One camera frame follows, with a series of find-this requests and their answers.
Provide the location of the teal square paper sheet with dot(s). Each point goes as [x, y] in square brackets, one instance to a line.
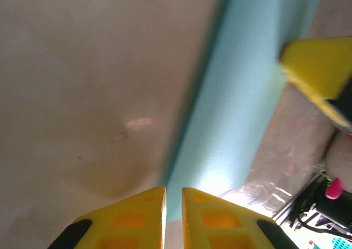
[233, 95]

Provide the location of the teal plastic basket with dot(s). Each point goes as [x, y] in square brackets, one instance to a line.
[342, 243]

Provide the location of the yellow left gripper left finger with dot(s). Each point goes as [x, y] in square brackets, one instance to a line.
[132, 221]

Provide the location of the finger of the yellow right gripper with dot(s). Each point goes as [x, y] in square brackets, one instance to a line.
[319, 65]

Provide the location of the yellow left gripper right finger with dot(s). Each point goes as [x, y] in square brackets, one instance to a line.
[217, 221]

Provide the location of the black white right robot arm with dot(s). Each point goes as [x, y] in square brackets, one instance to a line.
[321, 207]

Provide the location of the cream plush toy pink ears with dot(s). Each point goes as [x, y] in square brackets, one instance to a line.
[334, 188]

